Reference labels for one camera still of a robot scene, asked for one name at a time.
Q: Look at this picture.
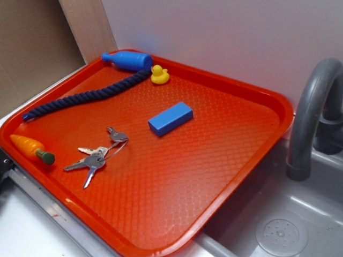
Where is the yellow rubber duck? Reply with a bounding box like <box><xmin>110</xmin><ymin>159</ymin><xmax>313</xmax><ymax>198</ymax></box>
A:
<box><xmin>151</xmin><ymin>65</ymin><xmax>170</xmax><ymax>85</ymax></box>

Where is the blue rectangular block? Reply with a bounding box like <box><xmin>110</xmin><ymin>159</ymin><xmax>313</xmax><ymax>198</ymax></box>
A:
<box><xmin>148</xmin><ymin>102</ymin><xmax>193</xmax><ymax>137</ymax></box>

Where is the red plastic tray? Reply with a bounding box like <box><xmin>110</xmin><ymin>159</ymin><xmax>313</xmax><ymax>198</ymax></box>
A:
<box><xmin>1</xmin><ymin>56</ymin><xmax>293</xmax><ymax>256</ymax></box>

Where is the silver key upper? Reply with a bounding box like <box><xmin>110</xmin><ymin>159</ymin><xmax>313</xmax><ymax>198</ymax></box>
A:
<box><xmin>106</xmin><ymin>127</ymin><xmax>129</xmax><ymax>142</ymax></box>

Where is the brass key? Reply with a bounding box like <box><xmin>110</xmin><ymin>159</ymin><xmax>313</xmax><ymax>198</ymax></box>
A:
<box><xmin>78</xmin><ymin>147</ymin><xmax>108</xmax><ymax>156</ymax></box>

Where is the blue toy bottle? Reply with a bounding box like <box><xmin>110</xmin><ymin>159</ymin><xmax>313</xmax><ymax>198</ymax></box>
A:
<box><xmin>101</xmin><ymin>51</ymin><xmax>153</xmax><ymax>71</ymax></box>

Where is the silver key down pointing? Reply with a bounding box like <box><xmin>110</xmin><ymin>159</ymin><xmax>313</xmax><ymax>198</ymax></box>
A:
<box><xmin>83</xmin><ymin>156</ymin><xmax>105</xmax><ymax>189</ymax></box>

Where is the silver key left pointing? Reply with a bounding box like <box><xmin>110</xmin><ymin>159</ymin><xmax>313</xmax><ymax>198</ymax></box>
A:
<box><xmin>63</xmin><ymin>155</ymin><xmax>103</xmax><ymax>171</ymax></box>

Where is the grey toy sink basin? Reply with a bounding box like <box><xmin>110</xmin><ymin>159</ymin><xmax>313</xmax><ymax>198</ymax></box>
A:
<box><xmin>195</xmin><ymin>139</ymin><xmax>343</xmax><ymax>257</ymax></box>

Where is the wooden board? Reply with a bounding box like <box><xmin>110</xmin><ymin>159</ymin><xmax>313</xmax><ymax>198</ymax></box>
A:
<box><xmin>59</xmin><ymin>0</ymin><xmax>117</xmax><ymax>64</ymax></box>

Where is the toy orange carrot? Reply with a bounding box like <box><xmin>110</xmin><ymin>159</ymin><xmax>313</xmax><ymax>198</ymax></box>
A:
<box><xmin>10</xmin><ymin>134</ymin><xmax>55</xmax><ymax>165</ymax></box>

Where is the grey toy faucet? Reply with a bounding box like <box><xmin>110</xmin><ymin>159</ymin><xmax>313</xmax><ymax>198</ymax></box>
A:
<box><xmin>286</xmin><ymin>58</ymin><xmax>342</xmax><ymax>181</ymax></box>

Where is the sink drain cover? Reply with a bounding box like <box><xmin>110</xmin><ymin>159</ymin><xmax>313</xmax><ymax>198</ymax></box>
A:
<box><xmin>255</xmin><ymin>213</ymin><xmax>308</xmax><ymax>256</ymax></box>

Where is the brown cardboard panel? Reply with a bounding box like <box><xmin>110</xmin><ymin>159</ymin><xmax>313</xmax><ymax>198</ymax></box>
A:
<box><xmin>1</xmin><ymin>1</ymin><xmax>85</xmax><ymax>117</ymax></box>

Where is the wire key ring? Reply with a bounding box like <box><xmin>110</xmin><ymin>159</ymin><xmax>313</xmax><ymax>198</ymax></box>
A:
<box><xmin>96</xmin><ymin>137</ymin><xmax>130</xmax><ymax>162</ymax></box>

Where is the navy blue rope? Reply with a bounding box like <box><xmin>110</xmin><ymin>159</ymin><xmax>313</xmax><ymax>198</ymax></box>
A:
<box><xmin>22</xmin><ymin>69</ymin><xmax>152</xmax><ymax>122</ymax></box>

